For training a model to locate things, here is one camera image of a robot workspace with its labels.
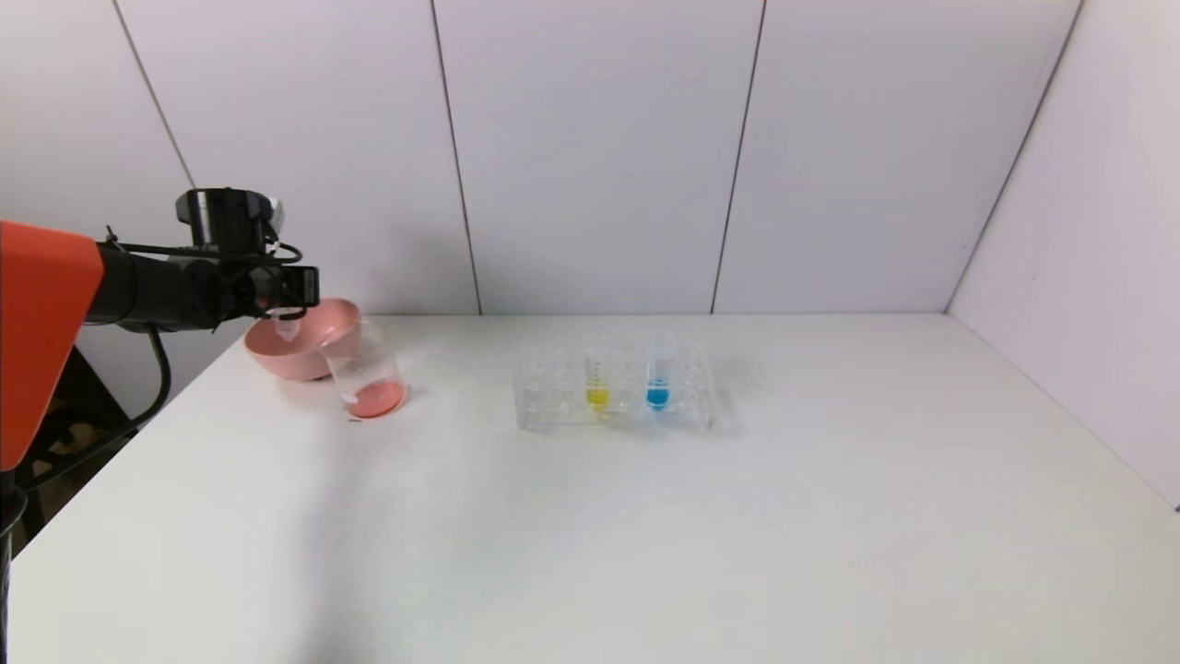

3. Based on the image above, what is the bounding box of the test tube with blue pigment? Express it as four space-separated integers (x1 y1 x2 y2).
644 333 678 412

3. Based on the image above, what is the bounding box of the test tube with yellow pigment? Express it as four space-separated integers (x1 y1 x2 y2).
582 333 613 412

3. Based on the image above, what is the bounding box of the clear acrylic test tube rack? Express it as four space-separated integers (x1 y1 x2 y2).
513 336 716 433

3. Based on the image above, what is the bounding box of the clear glass beaker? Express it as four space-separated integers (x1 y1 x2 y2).
317 319 409 422

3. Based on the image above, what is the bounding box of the pink bowl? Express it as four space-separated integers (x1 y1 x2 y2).
243 297 364 384

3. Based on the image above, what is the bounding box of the dark chair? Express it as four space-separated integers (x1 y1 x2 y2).
17 349 132 547

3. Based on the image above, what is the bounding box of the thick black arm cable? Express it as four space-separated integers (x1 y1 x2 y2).
17 326 174 492

